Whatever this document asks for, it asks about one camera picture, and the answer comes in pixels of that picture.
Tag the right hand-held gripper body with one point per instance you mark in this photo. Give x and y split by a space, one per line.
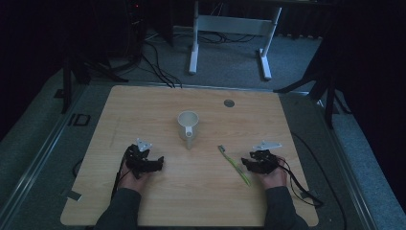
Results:
266 159

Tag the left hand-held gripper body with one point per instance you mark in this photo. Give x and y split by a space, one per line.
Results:
137 158

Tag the person's right hand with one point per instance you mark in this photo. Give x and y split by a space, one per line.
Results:
274 179

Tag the person's left hand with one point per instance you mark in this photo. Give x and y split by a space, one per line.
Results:
130 182

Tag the green toothbrush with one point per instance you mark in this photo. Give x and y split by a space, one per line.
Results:
234 166

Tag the white cup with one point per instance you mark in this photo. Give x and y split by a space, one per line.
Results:
188 126

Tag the grey round table grommet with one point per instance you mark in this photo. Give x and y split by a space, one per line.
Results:
229 103

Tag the grey tape piece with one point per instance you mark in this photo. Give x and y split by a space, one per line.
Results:
74 195

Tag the black tripod stand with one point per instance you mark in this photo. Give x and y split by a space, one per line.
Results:
328 86
68 80

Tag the white metal desk frame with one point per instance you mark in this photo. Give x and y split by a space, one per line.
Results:
234 25

